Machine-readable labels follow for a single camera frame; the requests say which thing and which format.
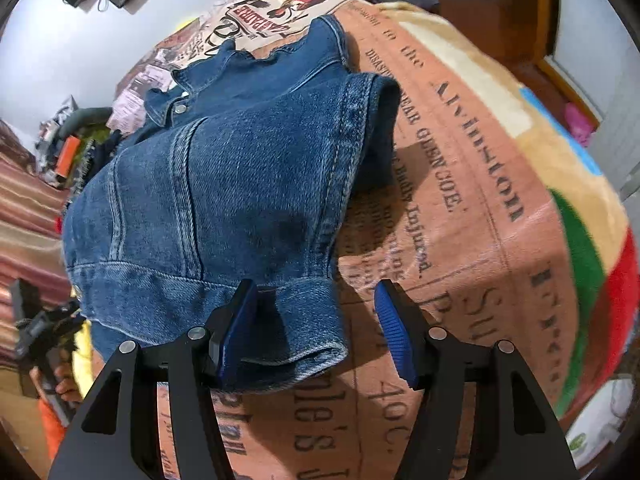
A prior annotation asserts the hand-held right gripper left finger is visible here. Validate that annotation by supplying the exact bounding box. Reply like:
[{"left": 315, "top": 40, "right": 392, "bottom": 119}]
[{"left": 47, "top": 279, "right": 259, "bottom": 480}]

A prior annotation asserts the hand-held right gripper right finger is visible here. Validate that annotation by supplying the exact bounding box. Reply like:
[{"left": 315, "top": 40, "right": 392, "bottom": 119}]
[{"left": 374, "top": 279, "right": 582, "bottom": 480}]

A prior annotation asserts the blue denim jacket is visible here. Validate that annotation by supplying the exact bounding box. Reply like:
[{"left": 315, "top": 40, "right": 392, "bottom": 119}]
[{"left": 60, "top": 14, "right": 403, "bottom": 395}]

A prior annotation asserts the person's left hand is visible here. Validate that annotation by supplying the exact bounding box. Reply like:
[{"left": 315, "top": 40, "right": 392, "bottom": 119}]
[{"left": 29, "top": 359, "right": 83, "bottom": 407}]

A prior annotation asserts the yellow cloth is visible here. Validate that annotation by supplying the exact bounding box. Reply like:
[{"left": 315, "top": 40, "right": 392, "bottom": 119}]
[{"left": 71, "top": 332, "right": 97, "bottom": 397}]

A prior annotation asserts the striped brown curtain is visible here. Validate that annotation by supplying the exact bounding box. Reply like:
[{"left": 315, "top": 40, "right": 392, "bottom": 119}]
[{"left": 0, "top": 119, "right": 77, "bottom": 373}]

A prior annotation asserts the newspaper print blanket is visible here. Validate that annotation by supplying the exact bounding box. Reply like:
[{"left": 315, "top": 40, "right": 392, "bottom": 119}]
[{"left": 107, "top": 0, "right": 635, "bottom": 480}]

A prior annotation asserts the orange box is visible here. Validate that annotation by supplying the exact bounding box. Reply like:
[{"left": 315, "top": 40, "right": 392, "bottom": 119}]
[{"left": 56, "top": 136, "right": 82, "bottom": 179}]

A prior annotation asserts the pile of bags and clutter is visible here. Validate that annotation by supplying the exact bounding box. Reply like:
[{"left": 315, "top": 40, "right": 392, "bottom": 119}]
[{"left": 34, "top": 95, "right": 121, "bottom": 193}]

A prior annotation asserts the grey cushion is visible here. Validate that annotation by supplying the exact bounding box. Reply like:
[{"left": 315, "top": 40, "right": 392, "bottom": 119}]
[{"left": 59, "top": 106, "right": 113, "bottom": 137}]

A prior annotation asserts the white bag with green print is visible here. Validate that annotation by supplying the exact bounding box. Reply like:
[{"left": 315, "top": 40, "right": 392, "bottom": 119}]
[{"left": 562, "top": 379, "right": 633, "bottom": 472}]

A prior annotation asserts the pink object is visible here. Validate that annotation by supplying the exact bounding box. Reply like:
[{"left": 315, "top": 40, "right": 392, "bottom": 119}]
[{"left": 564, "top": 104, "right": 593, "bottom": 148}]

